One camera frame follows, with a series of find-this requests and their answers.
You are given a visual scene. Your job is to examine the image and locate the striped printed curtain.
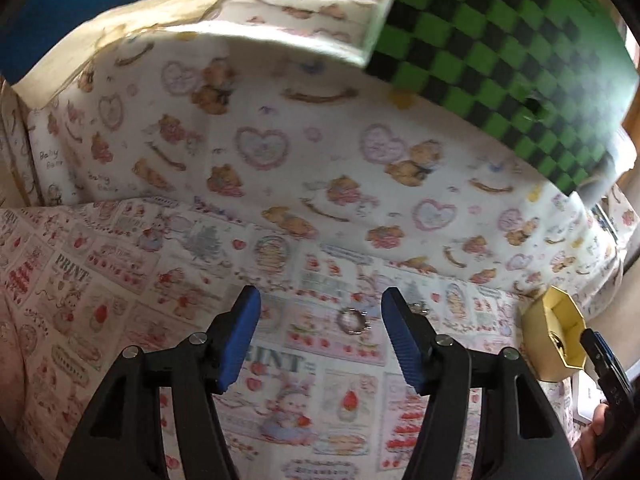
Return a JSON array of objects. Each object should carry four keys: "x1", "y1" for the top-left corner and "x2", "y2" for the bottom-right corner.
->
[{"x1": 0, "y1": 0, "x2": 411, "y2": 88}]

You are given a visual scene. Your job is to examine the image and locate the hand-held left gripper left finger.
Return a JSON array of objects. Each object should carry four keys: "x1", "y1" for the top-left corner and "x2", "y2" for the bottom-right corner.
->
[{"x1": 56, "y1": 284, "x2": 263, "y2": 480}]

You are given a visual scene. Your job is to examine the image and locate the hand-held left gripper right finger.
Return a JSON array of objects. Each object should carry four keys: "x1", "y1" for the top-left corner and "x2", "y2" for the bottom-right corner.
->
[{"x1": 380, "y1": 286, "x2": 584, "y2": 480}]

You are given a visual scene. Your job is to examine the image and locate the silver beaded ring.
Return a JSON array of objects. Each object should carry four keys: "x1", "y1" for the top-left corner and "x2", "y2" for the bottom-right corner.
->
[{"x1": 338, "y1": 308, "x2": 369, "y2": 335}]

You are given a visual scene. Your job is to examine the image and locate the green black checkerboard board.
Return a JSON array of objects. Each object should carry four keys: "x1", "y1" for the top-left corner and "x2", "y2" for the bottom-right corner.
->
[{"x1": 366, "y1": 0, "x2": 640, "y2": 197}]

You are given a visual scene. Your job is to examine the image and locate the strawberry print cloth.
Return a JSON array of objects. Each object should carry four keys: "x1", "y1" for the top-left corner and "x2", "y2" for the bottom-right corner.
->
[{"x1": 0, "y1": 196, "x2": 576, "y2": 480}]

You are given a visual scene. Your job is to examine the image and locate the person's right hand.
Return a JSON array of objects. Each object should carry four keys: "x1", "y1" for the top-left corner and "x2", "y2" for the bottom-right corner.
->
[{"x1": 574, "y1": 402, "x2": 608, "y2": 463}]

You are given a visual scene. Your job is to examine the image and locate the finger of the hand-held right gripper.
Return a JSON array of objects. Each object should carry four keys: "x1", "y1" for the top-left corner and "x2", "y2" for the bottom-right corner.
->
[{"x1": 579, "y1": 328, "x2": 627, "y2": 403}]

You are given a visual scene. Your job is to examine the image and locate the yellow hexagonal box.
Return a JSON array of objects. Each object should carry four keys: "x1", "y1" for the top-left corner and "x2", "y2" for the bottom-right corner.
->
[{"x1": 520, "y1": 286, "x2": 590, "y2": 383}]

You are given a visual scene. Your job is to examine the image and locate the bear print cloth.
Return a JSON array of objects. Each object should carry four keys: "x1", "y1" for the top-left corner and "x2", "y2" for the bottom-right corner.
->
[{"x1": 0, "y1": 0, "x2": 632, "y2": 322}]

